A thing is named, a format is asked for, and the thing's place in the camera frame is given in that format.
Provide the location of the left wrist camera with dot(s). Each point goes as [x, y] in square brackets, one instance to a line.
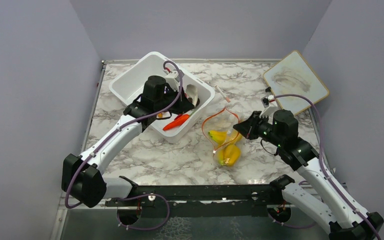
[173, 79]

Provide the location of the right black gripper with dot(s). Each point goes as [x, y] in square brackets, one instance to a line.
[245, 128]

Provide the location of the small whiteboard wooden frame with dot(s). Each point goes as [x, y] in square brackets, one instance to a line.
[293, 75]

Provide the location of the white plastic bin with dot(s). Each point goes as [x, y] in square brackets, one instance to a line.
[128, 85]

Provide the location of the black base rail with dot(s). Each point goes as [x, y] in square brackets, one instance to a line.
[195, 201]

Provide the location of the white marker pink cap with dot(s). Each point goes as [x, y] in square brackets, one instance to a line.
[222, 94]

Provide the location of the small yellow banana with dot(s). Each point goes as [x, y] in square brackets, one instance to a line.
[218, 137]

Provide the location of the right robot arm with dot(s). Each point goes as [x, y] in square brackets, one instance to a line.
[336, 211]

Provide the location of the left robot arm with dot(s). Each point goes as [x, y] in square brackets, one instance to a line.
[85, 172]

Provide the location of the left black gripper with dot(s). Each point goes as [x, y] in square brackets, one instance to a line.
[183, 105]

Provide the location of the yellow bell pepper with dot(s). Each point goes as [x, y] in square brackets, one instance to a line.
[233, 137]

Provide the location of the large yellow banana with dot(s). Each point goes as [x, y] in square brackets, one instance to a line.
[229, 155]

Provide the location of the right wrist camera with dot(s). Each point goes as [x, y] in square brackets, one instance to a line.
[270, 106]

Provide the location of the clear zip bag orange zipper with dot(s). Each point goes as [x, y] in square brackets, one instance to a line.
[218, 130]

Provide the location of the beige mushroom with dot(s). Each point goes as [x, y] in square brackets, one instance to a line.
[191, 93]

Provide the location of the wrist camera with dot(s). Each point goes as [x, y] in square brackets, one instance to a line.
[270, 106]
[173, 79]

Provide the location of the orange carrot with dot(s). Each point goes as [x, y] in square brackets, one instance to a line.
[177, 122]

